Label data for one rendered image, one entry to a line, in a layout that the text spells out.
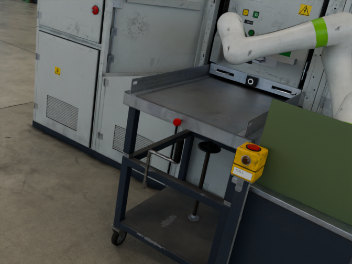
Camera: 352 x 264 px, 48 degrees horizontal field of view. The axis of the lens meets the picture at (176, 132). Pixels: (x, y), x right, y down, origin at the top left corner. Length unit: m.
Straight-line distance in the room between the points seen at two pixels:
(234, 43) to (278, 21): 0.56
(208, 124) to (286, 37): 0.47
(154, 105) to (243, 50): 0.43
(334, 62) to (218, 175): 1.00
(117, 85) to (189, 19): 0.74
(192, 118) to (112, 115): 1.24
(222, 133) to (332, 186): 0.46
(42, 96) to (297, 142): 2.34
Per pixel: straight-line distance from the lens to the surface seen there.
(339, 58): 1.79
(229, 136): 1.51
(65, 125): 3.11
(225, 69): 2.26
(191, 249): 1.95
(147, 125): 2.56
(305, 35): 1.67
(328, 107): 2.05
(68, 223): 2.30
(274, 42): 1.65
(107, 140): 2.83
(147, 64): 2.12
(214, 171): 2.40
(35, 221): 2.31
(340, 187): 1.31
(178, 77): 2.03
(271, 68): 2.17
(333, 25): 1.69
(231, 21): 1.68
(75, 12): 2.87
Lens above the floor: 1.37
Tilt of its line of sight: 22 degrees down
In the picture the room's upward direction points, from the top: 11 degrees clockwise
